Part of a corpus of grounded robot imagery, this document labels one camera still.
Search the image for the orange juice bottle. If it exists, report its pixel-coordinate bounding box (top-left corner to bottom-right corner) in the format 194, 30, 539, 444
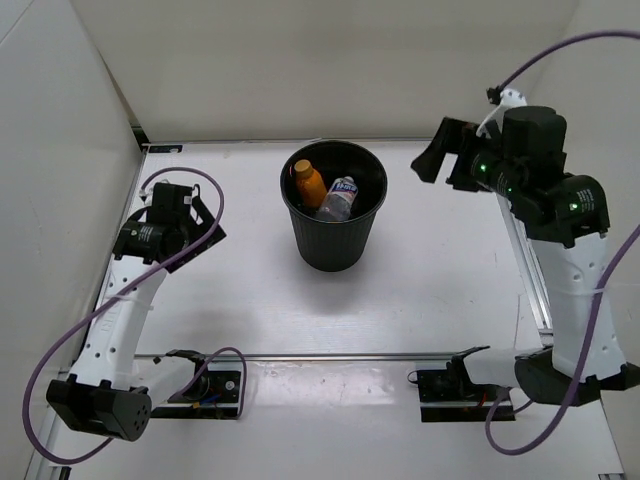
294, 159, 327, 209

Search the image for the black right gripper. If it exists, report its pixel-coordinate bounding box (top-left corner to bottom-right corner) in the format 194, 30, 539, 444
408, 119, 520, 199

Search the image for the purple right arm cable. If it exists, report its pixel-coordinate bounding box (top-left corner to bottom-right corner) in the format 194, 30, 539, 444
485, 30, 640, 455

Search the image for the grey aluminium table rail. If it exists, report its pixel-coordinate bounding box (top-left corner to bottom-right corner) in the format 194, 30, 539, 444
57, 347, 549, 374

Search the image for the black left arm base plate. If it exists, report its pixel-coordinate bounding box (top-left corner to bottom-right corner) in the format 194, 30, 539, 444
151, 347, 248, 420

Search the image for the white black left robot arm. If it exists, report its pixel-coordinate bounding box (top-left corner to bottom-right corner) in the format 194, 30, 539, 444
46, 182, 226, 441

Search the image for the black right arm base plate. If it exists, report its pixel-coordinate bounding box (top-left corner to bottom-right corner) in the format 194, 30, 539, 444
407, 346, 515, 423

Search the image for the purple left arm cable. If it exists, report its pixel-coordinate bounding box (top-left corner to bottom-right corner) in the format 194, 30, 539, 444
21, 167, 247, 464

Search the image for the black ribbed plastic bin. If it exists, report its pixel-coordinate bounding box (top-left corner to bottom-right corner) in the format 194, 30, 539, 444
280, 140, 388, 272

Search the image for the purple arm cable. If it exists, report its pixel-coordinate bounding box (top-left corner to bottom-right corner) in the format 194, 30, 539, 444
21, 167, 247, 464
485, 30, 640, 455

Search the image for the clear bottle white blue label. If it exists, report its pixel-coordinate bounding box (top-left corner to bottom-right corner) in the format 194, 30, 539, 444
315, 176, 358, 222

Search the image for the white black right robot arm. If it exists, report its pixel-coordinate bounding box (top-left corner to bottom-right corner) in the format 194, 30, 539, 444
411, 106, 637, 406

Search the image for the right side aluminium rail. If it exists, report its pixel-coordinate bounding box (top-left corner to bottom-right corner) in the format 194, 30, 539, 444
497, 196, 553, 346

